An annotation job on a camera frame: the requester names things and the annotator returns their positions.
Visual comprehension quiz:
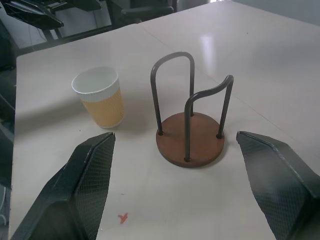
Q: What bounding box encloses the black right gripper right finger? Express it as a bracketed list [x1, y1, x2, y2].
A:
[236, 130, 320, 240]

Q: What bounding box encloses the yellow and white paper cup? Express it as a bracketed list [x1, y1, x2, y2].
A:
[71, 66, 126, 130]

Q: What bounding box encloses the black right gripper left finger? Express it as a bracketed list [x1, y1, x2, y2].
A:
[10, 131, 116, 240]

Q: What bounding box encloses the black office chair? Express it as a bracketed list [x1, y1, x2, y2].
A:
[109, 0, 178, 25]

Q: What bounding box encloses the black equipment beside table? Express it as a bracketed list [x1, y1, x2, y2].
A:
[0, 17, 20, 240]

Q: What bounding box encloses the wooden base wire rack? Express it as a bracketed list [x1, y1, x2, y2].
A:
[150, 51, 235, 169]

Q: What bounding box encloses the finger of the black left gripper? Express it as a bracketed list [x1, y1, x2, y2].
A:
[4, 0, 65, 31]

